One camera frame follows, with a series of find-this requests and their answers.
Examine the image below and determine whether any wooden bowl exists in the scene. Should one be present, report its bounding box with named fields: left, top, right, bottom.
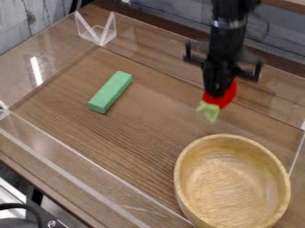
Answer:
left=174, top=134, right=291, bottom=228

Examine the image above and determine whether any green rectangular block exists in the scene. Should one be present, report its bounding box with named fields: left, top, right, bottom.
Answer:
left=87, top=71, right=133, bottom=114

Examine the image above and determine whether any black metal table frame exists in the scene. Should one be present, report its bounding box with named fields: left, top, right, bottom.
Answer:
left=0, top=175, right=82, bottom=228

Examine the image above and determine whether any black cable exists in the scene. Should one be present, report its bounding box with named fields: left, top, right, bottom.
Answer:
left=0, top=201, right=40, bottom=228

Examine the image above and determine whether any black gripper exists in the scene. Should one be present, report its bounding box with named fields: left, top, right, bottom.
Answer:
left=184, top=18, right=264, bottom=97

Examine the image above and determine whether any red plush strawberry toy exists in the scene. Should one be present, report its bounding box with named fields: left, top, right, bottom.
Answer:
left=197, top=80, right=237, bottom=123

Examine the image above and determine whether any clear acrylic corner bracket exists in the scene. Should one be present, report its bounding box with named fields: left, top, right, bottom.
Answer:
left=74, top=12, right=117, bottom=46

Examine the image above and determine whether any clear acrylic enclosure wall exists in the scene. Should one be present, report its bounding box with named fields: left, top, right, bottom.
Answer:
left=0, top=6, right=305, bottom=228

